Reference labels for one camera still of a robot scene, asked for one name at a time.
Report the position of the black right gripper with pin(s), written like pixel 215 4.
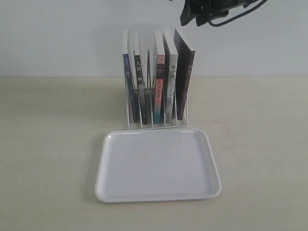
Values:
pixel 197 9

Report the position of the dark brown spine book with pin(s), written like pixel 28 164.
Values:
pixel 186 54

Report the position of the red teal spine book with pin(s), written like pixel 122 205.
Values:
pixel 159 67

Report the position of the blue spine book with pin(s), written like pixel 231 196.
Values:
pixel 129 77

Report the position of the light grey spine book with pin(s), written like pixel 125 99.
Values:
pixel 171 63

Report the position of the black grey spine book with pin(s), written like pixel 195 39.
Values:
pixel 139 76

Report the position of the white plastic tray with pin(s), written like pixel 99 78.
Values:
pixel 156 165

